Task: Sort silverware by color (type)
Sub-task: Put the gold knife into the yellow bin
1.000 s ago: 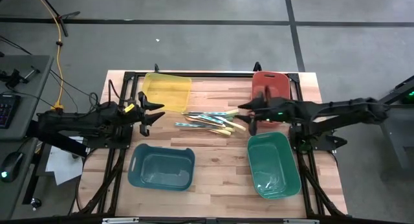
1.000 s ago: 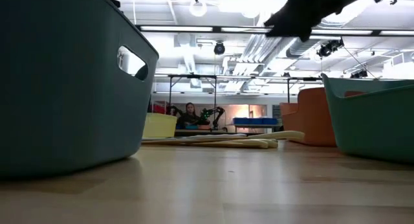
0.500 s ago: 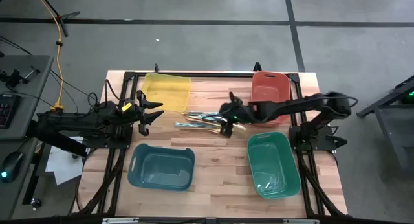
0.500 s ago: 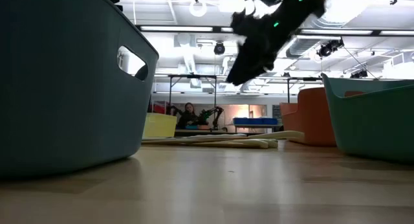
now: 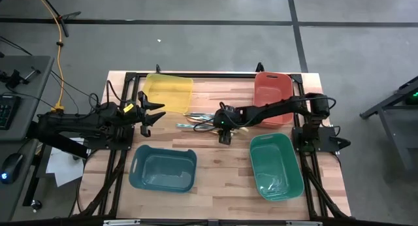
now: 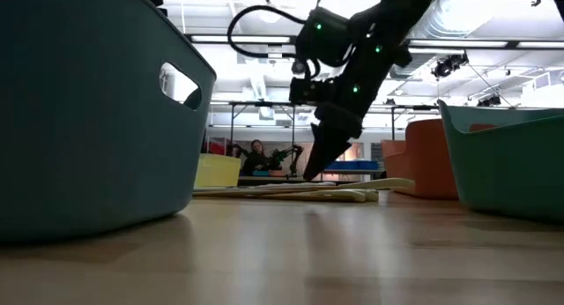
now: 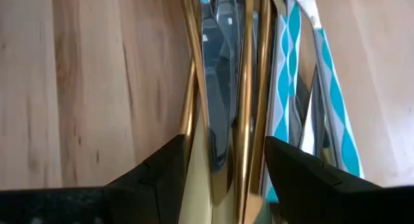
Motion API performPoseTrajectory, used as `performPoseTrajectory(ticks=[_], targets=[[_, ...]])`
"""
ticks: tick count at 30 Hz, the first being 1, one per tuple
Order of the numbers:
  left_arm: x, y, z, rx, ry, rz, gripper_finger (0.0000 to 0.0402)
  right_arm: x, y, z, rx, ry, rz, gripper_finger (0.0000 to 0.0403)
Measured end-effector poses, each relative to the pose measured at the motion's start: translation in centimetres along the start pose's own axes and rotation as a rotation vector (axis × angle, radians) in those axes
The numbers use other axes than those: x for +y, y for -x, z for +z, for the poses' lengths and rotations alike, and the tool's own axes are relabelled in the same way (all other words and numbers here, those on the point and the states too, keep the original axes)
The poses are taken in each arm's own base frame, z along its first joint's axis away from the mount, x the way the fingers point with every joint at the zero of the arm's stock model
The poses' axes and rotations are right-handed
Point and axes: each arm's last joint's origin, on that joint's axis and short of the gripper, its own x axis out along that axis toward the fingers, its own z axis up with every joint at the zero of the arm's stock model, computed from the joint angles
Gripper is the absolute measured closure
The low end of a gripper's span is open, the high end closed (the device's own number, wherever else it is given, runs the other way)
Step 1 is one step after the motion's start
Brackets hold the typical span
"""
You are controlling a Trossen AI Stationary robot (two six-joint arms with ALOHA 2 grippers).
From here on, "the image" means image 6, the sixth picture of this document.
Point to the black background robot arm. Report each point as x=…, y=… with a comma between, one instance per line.
x=291, y=151

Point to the person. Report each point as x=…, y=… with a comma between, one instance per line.
x=256, y=159

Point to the blue diamond-patterned knife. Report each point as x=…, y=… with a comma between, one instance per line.
x=304, y=186

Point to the green plastic bin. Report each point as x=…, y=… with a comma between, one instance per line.
x=506, y=173

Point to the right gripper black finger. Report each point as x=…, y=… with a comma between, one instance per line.
x=328, y=153
x=311, y=146

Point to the orange plastic bin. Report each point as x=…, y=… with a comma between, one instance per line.
x=423, y=164

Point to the silver ceiling duct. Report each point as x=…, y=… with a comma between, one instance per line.
x=449, y=18

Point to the dark wall board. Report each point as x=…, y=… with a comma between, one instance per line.
x=376, y=153

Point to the blue background bins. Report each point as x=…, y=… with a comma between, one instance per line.
x=357, y=165

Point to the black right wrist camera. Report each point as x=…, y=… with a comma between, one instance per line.
x=308, y=91

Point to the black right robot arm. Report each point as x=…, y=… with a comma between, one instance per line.
x=396, y=14

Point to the yellow plastic bin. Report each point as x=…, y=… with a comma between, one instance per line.
x=216, y=170

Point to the background table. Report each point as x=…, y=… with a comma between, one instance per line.
x=357, y=171

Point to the black aluminium table frame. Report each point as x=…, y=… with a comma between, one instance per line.
x=282, y=180

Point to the black metal rack frame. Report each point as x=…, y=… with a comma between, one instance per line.
x=232, y=120
x=393, y=120

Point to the long ceiling light bar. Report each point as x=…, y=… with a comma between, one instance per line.
x=242, y=39

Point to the black hanging dome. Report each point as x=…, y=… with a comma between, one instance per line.
x=299, y=67

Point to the black ceiling spotlight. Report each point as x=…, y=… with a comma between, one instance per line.
x=445, y=67
x=487, y=101

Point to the dark teal plastic bin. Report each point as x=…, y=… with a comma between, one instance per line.
x=88, y=120

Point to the red crates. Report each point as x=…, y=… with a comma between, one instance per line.
x=216, y=146

